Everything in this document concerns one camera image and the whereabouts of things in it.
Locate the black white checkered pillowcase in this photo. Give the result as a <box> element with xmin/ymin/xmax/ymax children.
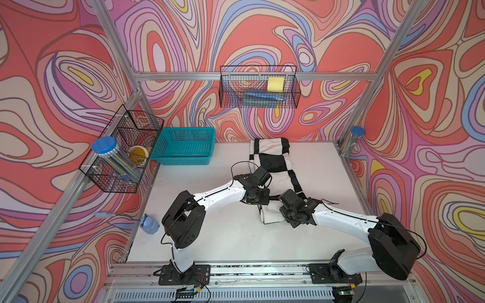
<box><xmin>249</xmin><ymin>138</ymin><xmax>306</xmax><ymax>225</ymax></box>

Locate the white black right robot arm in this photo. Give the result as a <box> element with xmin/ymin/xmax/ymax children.
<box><xmin>279</xmin><ymin>189</ymin><xmax>421</xmax><ymax>280</ymax></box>

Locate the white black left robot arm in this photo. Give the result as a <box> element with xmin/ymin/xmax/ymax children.
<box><xmin>160</xmin><ymin>167</ymin><xmax>272</xmax><ymax>274</ymax></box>

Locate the yellow tape roll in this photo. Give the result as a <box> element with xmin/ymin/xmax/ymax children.
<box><xmin>127</xmin><ymin>145</ymin><xmax>149</xmax><ymax>167</ymax></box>

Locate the teal plastic basket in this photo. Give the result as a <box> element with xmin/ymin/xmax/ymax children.
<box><xmin>151</xmin><ymin>127</ymin><xmax>215</xmax><ymax>165</ymax></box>

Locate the blue marker pen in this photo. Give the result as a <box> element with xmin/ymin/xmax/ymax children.
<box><xmin>245</xmin><ymin>91</ymin><xmax>286</xmax><ymax>102</ymax></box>

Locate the clear tube of pencils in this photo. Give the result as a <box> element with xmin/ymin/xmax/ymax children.
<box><xmin>341</xmin><ymin>126</ymin><xmax>365</xmax><ymax>158</ymax></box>

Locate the yellow sticky note pad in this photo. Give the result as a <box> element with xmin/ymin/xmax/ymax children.
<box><xmin>266</xmin><ymin>77</ymin><xmax>285</xmax><ymax>93</ymax></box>

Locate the blue lidded jar of straws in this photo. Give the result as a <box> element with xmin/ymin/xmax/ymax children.
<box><xmin>91</xmin><ymin>136</ymin><xmax>141</xmax><ymax>185</ymax></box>

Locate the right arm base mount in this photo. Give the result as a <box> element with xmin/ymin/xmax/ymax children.
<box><xmin>306</xmin><ymin>249</ymin><xmax>362</xmax><ymax>285</ymax></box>

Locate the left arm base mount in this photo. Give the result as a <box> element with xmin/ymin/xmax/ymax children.
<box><xmin>153</xmin><ymin>261</ymin><xmax>211</xmax><ymax>286</ymax></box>

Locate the black wire basket back wall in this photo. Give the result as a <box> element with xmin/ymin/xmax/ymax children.
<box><xmin>219</xmin><ymin>64</ymin><xmax>301</xmax><ymax>109</ymax></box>

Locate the black wire basket wall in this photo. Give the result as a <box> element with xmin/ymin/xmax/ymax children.
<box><xmin>79</xmin><ymin>106</ymin><xmax>164</xmax><ymax>193</ymax></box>
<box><xmin>219</xmin><ymin>64</ymin><xmax>301</xmax><ymax>109</ymax></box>

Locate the black wire basket left wall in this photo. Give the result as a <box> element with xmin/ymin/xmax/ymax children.
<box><xmin>79</xmin><ymin>106</ymin><xmax>164</xmax><ymax>193</ymax></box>

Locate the aluminium front rail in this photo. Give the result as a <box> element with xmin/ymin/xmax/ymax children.
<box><xmin>96</xmin><ymin>261</ymin><xmax>425</xmax><ymax>302</ymax></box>

